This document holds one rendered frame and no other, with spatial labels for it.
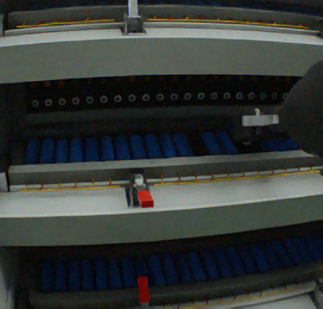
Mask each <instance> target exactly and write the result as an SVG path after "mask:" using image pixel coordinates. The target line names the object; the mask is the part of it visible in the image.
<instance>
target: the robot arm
mask: <svg viewBox="0 0 323 309"><path fill-rule="evenodd" d="M231 130H232V139H234V143H241V142H246V141H252V142H258V141H269V140H277V139H278V143H281V142H287V140H292V141H294V142H295V143H296V145H297V146H298V147H299V148H300V149H301V150H302V151H304V152H307V153H309V154H311V155H314V156H317V157H320V158H321V159H323V59H322V60H321V61H318V62H316V64H314V65H313V66H312V67H310V68H309V69H308V71H307V72H306V74H305V75H304V76H303V78H302V79H301V80H299V81H298V82H297V83H296V84H294V86H293V87H292V89H290V91H289V95H288V96H287V98H286V100H284V101H282V103H281V104H277V105H274V106H271V107H270V109H269V111H268V112H266V113H262V114H260V109H253V108H250V107H245V108H244V109H242V110H241V112H240V113H239V114H237V115H235V116H234V117H232V118H231Z"/></svg>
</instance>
